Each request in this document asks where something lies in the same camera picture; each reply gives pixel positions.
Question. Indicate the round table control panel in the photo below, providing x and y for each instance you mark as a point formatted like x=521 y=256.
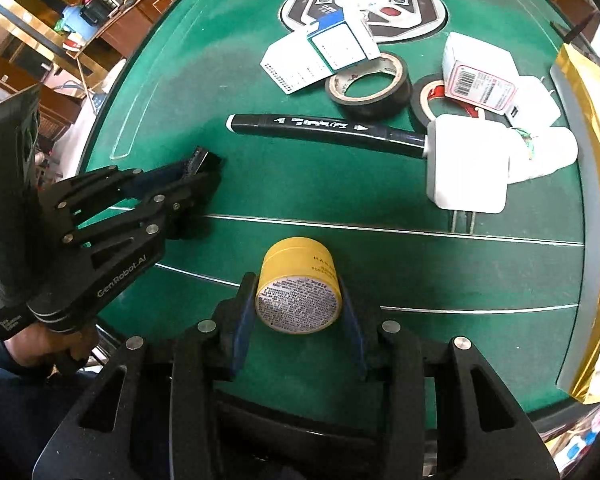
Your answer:
x=365 y=5

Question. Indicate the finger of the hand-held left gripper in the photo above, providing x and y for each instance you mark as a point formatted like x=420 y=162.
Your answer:
x=200 y=187
x=170 y=172

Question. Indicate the wooden sideboard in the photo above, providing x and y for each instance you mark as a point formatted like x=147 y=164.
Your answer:
x=130 y=20

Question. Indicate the white USB charger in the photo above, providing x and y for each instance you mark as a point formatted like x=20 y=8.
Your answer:
x=537 y=100

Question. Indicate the blue white box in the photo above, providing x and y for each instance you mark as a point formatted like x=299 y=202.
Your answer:
x=340 y=42

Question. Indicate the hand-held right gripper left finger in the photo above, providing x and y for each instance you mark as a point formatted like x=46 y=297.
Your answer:
x=245 y=320

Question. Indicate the yellow round jar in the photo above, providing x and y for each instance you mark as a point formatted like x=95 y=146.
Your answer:
x=300 y=280

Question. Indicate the black marker pen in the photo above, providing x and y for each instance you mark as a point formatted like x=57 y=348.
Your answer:
x=325 y=132

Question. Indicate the white barcode box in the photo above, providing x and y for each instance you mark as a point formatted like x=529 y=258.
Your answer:
x=480 y=72

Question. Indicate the large white charger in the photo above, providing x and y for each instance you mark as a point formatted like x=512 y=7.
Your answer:
x=467 y=165

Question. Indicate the white paper leaflet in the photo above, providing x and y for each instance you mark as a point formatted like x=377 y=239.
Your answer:
x=287 y=67

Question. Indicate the gold cardboard box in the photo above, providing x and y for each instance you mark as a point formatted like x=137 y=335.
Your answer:
x=575 y=185

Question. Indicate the person's jeans leg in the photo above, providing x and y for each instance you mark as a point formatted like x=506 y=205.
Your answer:
x=10 y=410

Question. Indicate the person's left hand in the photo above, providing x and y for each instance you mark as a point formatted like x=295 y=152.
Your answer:
x=32 y=347

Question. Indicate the blue plastic container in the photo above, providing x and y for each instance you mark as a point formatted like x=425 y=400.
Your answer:
x=72 y=16

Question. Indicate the black tape roll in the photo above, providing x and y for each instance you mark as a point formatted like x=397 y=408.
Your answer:
x=422 y=105
x=370 y=97

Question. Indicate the white rounded adapter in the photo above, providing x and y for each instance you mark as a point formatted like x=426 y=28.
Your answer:
x=550 y=157

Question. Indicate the red white can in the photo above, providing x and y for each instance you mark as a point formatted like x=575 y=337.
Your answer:
x=72 y=41

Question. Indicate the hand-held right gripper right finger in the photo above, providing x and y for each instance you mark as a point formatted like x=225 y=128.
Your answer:
x=352 y=330

